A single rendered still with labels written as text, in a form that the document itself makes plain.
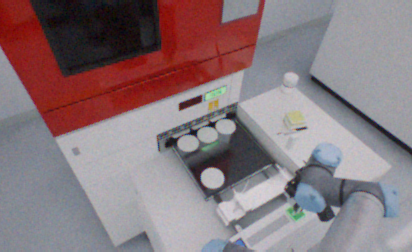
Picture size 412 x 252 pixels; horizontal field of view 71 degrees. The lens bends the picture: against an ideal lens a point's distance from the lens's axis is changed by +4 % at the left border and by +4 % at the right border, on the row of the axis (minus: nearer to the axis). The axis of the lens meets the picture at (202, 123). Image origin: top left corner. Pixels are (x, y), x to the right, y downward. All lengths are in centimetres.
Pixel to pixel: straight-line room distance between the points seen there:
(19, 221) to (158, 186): 132
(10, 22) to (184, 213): 88
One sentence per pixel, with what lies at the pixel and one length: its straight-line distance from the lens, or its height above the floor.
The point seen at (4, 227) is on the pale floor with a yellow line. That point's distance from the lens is 245.
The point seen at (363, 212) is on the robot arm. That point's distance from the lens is 68.
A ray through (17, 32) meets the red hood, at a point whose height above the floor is 159.
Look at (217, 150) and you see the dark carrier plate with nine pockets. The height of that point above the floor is 90.
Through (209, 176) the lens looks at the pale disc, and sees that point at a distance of 124.
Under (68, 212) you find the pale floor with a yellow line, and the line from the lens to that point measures 232.
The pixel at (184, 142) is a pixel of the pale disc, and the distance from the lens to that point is 134.
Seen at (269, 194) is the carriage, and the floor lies 88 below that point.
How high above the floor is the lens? 196
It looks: 48 degrees down
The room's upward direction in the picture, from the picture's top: 3 degrees clockwise
